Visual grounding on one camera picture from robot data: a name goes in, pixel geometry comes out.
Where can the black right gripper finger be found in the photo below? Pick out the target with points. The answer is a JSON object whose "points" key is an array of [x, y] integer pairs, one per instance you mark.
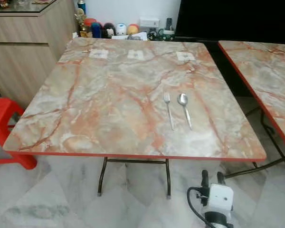
{"points": [[205, 178], [221, 178]]}

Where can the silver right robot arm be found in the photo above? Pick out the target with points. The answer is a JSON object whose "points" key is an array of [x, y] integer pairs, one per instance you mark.
{"points": [[217, 220]]}

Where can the silver metal fork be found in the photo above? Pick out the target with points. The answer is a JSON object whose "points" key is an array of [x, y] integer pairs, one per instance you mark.
{"points": [[169, 112]]}

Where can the silver metal spoon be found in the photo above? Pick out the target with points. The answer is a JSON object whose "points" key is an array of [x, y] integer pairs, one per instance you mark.
{"points": [[183, 99]]}

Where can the red plastic stool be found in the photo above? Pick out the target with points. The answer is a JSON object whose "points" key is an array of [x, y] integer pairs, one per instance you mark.
{"points": [[2, 114]]}

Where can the white paper label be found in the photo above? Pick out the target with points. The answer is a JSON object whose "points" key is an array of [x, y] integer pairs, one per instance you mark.
{"points": [[135, 54], [98, 53], [185, 56]]}

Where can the dark green mug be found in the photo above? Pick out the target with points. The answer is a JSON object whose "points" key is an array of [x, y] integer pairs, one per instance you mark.
{"points": [[167, 34]]}

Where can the light wooden cabinet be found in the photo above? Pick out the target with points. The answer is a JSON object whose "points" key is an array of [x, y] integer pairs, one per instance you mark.
{"points": [[28, 54]]}

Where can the white paper sheets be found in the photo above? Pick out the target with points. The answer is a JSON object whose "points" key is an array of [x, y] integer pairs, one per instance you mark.
{"points": [[130, 37]]}

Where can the black television screen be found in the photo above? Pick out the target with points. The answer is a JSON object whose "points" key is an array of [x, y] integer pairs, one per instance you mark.
{"points": [[235, 19]]}

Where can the orange round toy figure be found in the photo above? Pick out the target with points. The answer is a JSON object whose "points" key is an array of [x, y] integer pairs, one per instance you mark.
{"points": [[133, 29]]}

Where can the white round toy figure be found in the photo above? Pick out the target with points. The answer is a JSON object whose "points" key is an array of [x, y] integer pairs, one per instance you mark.
{"points": [[121, 28]]}

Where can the black round toy figure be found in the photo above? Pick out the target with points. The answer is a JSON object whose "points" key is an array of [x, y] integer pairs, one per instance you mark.
{"points": [[109, 30]]}

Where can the blue round container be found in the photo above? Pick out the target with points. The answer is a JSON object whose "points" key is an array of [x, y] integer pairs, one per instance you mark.
{"points": [[96, 30]]}

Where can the red lidded jar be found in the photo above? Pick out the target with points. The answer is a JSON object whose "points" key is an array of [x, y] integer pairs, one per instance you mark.
{"points": [[90, 24]]}

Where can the gold figurine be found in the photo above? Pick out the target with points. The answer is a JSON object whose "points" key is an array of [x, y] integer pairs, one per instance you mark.
{"points": [[80, 20]]}

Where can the blue bottle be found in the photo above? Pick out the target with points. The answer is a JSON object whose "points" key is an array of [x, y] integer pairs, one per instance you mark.
{"points": [[81, 5]]}

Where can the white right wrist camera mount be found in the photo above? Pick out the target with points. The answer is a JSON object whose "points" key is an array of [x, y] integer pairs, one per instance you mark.
{"points": [[220, 196]]}

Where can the black metal table leg frame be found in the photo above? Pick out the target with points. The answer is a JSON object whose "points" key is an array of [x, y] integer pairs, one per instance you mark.
{"points": [[267, 128], [103, 176]]}

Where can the white wall socket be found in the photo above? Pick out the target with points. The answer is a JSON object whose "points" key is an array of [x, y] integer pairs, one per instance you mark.
{"points": [[148, 22]]}

